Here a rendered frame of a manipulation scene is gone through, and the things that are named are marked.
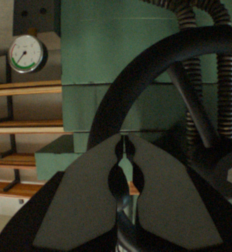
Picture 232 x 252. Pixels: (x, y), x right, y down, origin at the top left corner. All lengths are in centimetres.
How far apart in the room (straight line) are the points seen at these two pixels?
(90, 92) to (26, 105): 279
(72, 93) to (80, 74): 4
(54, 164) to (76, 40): 24
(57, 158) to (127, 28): 28
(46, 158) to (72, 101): 12
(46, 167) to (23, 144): 285
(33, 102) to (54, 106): 33
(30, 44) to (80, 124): 17
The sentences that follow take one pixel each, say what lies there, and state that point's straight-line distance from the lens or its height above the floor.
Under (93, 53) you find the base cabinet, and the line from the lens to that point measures 38.
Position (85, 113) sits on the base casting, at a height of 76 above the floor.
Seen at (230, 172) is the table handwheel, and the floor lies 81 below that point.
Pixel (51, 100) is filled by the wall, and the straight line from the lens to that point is 297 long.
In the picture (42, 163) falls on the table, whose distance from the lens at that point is 42.
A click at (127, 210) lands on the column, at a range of 84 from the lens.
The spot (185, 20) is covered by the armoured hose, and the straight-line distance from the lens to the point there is 27.
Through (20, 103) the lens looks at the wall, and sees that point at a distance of 319.
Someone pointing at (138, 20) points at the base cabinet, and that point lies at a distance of 40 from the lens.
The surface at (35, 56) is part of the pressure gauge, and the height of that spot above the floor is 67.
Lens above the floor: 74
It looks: 8 degrees up
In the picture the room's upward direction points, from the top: 179 degrees clockwise
